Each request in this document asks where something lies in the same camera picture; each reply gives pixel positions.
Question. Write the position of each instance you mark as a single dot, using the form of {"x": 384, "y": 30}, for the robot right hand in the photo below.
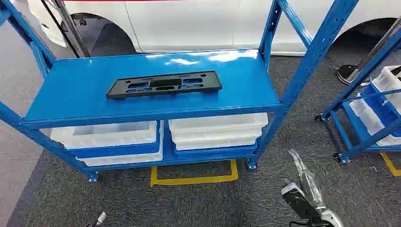
{"x": 308, "y": 181}

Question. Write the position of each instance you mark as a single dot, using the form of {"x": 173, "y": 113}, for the black plastic mounting plate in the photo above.
{"x": 166, "y": 84}

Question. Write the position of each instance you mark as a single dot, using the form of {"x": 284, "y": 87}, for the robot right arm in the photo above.
{"x": 330, "y": 219}

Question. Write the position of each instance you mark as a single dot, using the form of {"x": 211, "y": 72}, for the small blue wheeled rack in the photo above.
{"x": 344, "y": 156}

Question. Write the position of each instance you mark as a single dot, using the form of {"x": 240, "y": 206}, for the clear white plastic bin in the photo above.
{"x": 366, "y": 117}
{"x": 219, "y": 122}
{"x": 125, "y": 159}
{"x": 103, "y": 136}
{"x": 388, "y": 83}
{"x": 216, "y": 135}
{"x": 216, "y": 144}

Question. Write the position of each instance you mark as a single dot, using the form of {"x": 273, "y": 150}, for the chrome stanchion with round base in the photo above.
{"x": 349, "y": 73}

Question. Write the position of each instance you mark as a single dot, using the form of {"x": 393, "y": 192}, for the white car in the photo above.
{"x": 194, "y": 25}

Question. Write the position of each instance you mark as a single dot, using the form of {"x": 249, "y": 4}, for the large blue metal shelf rack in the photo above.
{"x": 94, "y": 87}

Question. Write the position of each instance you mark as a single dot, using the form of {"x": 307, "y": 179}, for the yellow floor tape frame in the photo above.
{"x": 194, "y": 180}

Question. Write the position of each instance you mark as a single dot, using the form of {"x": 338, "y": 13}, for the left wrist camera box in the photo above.
{"x": 101, "y": 218}

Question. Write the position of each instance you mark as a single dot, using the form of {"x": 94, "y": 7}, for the chrome stanchion post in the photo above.
{"x": 73, "y": 28}

